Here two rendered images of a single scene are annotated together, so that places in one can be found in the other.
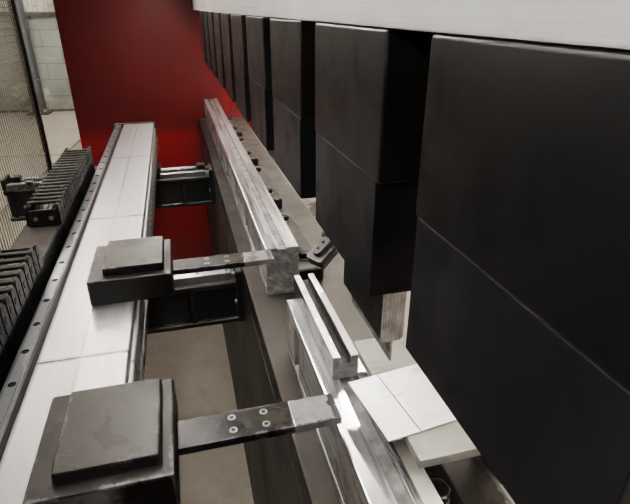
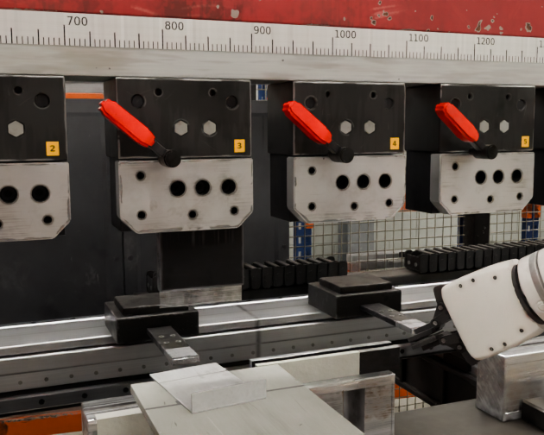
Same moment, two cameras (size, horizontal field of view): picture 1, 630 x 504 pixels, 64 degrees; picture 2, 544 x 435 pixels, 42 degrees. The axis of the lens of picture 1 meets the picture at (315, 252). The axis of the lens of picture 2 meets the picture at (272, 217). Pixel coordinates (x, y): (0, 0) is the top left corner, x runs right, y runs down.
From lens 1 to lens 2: 0.96 m
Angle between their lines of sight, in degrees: 81
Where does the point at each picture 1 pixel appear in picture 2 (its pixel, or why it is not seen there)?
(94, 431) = (142, 297)
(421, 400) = (194, 383)
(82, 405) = not seen: hidden behind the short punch
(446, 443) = (146, 392)
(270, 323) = (420, 413)
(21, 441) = not seen: hidden behind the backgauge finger
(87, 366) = (237, 313)
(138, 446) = (129, 305)
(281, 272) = (488, 383)
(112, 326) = (285, 312)
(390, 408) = (185, 375)
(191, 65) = not seen: outside the picture
